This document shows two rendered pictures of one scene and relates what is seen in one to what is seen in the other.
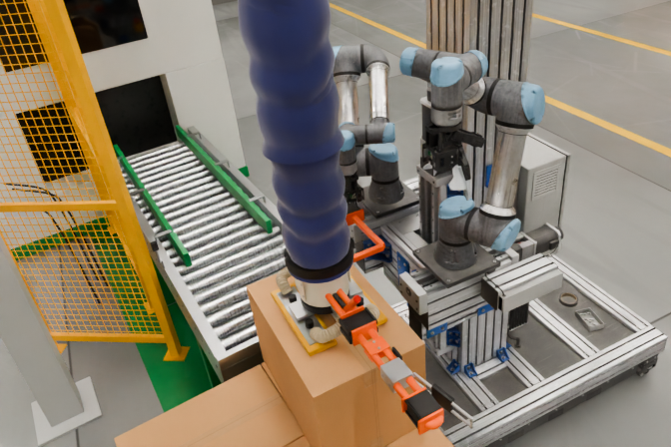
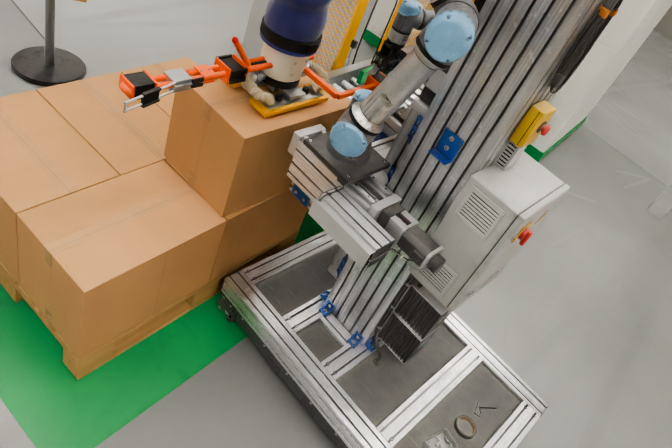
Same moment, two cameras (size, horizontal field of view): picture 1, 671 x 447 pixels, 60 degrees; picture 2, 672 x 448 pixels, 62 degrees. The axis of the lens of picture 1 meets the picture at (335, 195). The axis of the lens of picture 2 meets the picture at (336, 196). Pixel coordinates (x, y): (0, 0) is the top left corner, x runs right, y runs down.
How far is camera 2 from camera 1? 179 cm
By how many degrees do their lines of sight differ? 42
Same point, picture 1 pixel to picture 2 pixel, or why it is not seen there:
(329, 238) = (280, 4)
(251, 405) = not seen: hidden behind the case
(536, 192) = (463, 210)
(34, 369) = (250, 36)
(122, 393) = not seen: hidden behind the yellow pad
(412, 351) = (235, 132)
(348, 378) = (199, 92)
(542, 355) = (369, 385)
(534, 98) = (441, 21)
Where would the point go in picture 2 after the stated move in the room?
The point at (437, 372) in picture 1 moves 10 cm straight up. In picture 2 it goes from (321, 286) to (328, 273)
